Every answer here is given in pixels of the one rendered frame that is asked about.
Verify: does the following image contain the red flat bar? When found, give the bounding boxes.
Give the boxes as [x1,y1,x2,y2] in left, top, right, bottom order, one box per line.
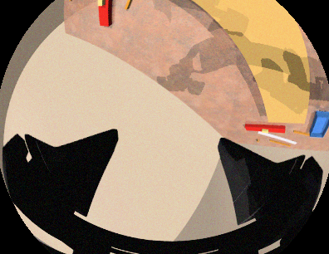
[244,124,285,134]
[98,0,112,27]

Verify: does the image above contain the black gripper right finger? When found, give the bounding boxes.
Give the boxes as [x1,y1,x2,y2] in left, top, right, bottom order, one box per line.
[218,138,305,226]

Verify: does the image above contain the blue shallow tray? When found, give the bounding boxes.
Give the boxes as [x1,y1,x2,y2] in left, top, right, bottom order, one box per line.
[310,111,329,137]

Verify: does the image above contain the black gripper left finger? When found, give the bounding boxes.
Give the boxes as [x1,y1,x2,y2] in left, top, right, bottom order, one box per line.
[25,129,119,217]

